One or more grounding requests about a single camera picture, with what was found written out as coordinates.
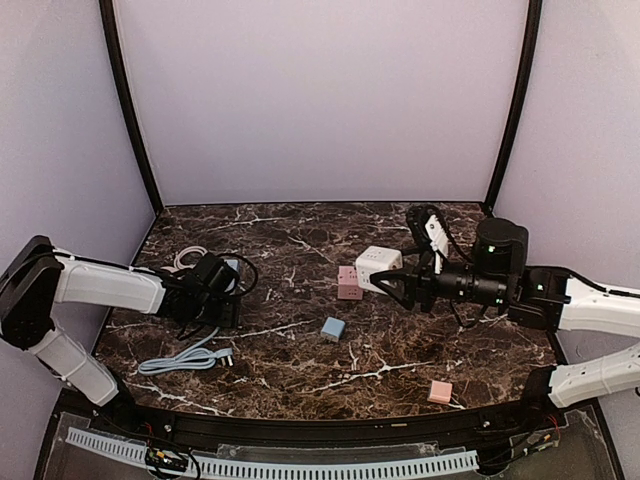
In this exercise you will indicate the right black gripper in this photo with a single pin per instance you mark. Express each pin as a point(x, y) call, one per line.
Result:
point(426, 288)

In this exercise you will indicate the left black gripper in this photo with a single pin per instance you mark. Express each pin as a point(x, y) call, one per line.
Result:
point(226, 307)

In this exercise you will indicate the white cube socket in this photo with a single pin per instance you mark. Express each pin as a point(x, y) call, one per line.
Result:
point(373, 260)

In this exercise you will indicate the blue power strip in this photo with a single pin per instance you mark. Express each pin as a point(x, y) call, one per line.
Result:
point(232, 265)

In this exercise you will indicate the blue cube plug adapter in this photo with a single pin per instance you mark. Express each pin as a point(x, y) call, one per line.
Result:
point(332, 329)

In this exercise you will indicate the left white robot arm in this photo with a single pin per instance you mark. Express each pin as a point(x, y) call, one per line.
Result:
point(41, 276)

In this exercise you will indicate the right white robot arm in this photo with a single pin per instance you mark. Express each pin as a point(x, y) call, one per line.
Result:
point(536, 297)

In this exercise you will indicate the pink small plug adapter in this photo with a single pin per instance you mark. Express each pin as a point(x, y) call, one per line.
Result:
point(440, 392)

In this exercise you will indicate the pink cube socket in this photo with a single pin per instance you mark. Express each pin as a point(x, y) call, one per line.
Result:
point(348, 286)

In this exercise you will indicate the small circuit board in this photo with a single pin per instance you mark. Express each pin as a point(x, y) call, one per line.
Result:
point(165, 459)

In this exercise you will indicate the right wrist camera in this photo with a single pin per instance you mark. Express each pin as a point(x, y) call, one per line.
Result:
point(437, 242)

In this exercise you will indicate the black front table rail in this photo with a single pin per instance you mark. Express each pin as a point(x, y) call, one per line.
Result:
point(482, 427)

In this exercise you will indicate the grey slotted cable duct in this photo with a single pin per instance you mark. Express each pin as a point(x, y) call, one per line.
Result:
point(239, 464)

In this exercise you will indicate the right black frame post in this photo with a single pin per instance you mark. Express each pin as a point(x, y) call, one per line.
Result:
point(521, 83)

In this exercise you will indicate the black frame post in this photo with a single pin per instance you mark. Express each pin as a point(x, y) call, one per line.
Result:
point(521, 83)
point(125, 98)

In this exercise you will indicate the left black frame post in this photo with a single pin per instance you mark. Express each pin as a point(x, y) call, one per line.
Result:
point(125, 98)

